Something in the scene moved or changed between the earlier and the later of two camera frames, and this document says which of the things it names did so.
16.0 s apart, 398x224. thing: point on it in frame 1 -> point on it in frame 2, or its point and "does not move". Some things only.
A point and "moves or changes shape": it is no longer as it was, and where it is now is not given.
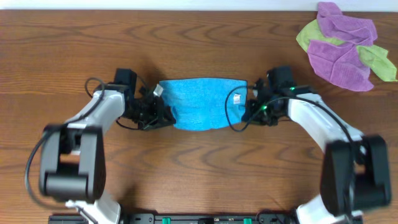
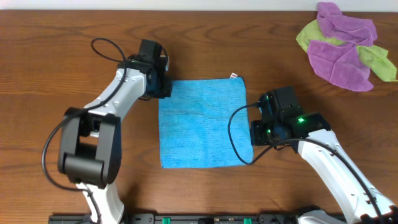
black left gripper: (158, 112) -> (166, 88)
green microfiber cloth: (381, 66) does not move
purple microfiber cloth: (342, 63) does not move
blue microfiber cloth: (205, 103) moves or changes shape
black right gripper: (254, 110) -> (257, 133)
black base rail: (186, 218) does not move
